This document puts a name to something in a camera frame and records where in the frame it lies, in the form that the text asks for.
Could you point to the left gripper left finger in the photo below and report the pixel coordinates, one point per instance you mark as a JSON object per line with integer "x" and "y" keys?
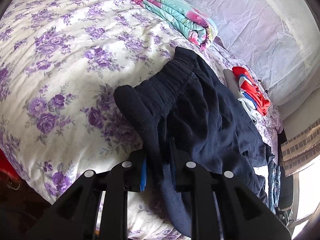
{"x": 136, "y": 172}

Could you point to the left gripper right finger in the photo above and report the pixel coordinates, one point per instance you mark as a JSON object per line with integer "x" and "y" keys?
{"x": 183, "y": 169}

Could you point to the navy blue sweatpants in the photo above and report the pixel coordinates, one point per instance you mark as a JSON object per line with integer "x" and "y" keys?
{"x": 186, "y": 102}

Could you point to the blue denim jeans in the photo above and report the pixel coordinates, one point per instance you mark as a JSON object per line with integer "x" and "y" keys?
{"x": 274, "y": 185}

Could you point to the folded grey garment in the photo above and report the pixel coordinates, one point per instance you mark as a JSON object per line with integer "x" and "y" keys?
{"x": 246, "y": 103}

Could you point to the purple floral bed sheet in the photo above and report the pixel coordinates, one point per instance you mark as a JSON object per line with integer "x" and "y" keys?
{"x": 60, "y": 63}

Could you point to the red white blue garment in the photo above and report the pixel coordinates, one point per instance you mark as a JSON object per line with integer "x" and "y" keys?
{"x": 250, "y": 90}

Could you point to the beige checkered curtain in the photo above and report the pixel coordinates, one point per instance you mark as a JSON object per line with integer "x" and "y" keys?
{"x": 301, "y": 150}

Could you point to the red patterned cloth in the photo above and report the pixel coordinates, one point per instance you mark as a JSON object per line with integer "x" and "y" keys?
{"x": 8, "y": 176}

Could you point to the folded teal pink floral blanket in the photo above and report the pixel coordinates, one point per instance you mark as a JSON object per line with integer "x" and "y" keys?
{"x": 194, "y": 25}

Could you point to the white lace curtain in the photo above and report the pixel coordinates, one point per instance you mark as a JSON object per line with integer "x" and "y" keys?
{"x": 277, "y": 39}

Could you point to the window with white frame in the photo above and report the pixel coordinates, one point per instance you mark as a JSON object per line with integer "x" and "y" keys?
{"x": 308, "y": 197}

